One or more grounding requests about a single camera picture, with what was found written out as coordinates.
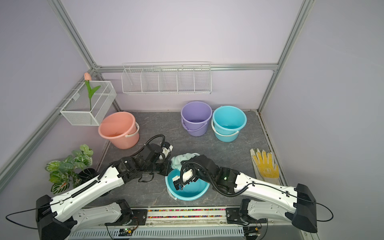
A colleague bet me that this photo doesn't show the light green microfiber cloth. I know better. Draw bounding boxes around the light green microfiber cloth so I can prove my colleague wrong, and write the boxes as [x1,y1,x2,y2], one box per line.
[171,153,200,171]

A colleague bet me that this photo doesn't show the teal plastic bucket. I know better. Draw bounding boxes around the teal plastic bucket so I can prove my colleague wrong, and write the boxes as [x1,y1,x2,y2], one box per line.
[165,170,210,201]
[211,106,247,143]

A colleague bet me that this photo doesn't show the purple plastic bucket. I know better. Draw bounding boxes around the purple plastic bucket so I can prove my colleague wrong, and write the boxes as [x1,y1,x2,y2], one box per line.
[181,101,213,137]

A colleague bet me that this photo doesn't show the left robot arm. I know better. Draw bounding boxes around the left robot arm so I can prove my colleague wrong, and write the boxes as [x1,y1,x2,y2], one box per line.
[36,142,173,240]

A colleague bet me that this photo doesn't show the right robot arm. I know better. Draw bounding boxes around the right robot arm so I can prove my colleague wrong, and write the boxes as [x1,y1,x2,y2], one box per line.
[182,155,318,233]

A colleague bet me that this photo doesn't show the pink plastic bucket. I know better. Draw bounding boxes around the pink plastic bucket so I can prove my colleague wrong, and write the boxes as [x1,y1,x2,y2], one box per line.
[98,112,140,150]

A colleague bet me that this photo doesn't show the yellow white work gloves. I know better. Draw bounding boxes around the yellow white work gloves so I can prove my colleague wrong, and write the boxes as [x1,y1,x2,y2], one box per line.
[250,149,280,185]

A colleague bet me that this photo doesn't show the potted green leafy plant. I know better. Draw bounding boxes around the potted green leafy plant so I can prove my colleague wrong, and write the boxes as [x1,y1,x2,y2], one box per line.
[45,144,98,195]

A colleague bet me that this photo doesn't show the artificial pink tulip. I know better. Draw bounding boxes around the artificial pink tulip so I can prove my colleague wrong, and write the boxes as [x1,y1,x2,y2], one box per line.
[84,73,101,112]

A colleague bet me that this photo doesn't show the black corrugated cable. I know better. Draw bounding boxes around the black corrugated cable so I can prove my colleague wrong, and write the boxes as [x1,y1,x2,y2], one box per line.
[179,161,251,198]

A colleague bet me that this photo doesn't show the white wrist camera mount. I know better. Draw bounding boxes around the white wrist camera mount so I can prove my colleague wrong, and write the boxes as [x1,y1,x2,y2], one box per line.
[172,169,195,191]

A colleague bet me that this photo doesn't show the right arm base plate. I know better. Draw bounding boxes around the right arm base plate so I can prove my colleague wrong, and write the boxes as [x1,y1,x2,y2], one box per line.
[226,207,267,226]

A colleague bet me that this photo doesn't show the rail with coloured beads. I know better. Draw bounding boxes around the rail with coloured beads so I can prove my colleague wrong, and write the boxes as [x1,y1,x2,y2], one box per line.
[64,205,313,227]

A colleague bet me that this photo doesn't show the white slotted cable duct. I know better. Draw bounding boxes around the white slotted cable duct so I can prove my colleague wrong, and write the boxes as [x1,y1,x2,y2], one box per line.
[68,227,245,240]

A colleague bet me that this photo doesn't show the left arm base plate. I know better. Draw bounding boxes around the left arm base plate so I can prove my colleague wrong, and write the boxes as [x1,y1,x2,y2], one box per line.
[105,209,148,227]

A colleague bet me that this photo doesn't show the white wire basket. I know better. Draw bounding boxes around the white wire basket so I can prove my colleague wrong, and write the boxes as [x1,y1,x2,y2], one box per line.
[60,81,117,126]

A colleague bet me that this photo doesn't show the long white wire shelf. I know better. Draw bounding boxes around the long white wire shelf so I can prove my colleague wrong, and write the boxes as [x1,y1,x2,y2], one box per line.
[122,62,212,95]

